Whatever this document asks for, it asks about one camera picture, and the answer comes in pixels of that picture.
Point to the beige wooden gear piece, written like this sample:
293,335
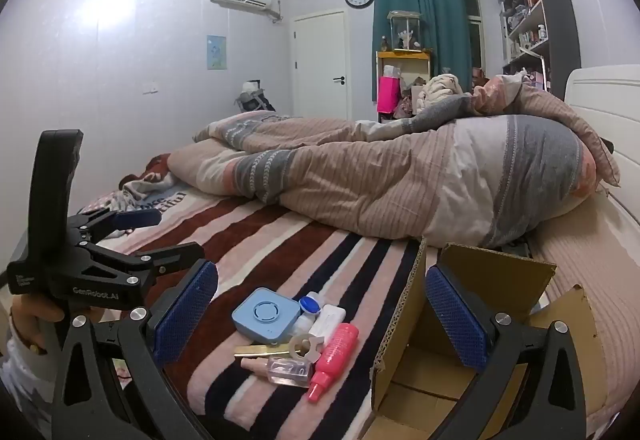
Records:
306,347

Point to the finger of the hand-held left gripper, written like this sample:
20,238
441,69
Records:
175,254
137,218

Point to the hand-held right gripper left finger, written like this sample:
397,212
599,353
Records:
185,315

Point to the white rectangular case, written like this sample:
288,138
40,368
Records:
327,320

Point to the white wall socket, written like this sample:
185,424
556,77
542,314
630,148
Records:
150,86

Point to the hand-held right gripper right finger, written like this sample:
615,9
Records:
455,320

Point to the white headboard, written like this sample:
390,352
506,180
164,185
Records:
610,119

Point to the clear glass perfume bottle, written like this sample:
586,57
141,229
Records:
290,370

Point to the teal curtain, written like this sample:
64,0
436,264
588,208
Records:
440,29

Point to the person's left forearm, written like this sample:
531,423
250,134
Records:
22,375

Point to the pink bed sheet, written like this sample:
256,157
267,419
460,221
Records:
600,270

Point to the cream knitted cloth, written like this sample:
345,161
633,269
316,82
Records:
440,92

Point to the white door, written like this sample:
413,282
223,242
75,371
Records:
320,64

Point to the wall poster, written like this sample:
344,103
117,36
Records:
216,52

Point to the person's left hand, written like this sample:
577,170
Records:
30,317

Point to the cardboard box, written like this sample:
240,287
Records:
415,370

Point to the pink grey striped duvet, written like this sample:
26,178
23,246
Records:
400,180

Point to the tall bookshelf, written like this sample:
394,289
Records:
555,19

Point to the yellow shelf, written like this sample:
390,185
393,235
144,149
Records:
402,55

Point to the pink spray bottle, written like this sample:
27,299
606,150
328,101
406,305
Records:
335,355

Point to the small white bottle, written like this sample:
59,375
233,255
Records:
301,324

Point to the glass display case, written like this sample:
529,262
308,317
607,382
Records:
404,32

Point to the striped fleece blanket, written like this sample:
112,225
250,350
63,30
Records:
280,245

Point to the pink bag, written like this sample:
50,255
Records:
390,95

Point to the small pink tube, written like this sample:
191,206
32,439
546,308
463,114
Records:
252,364

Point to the blue square device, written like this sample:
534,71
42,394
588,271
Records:
262,312

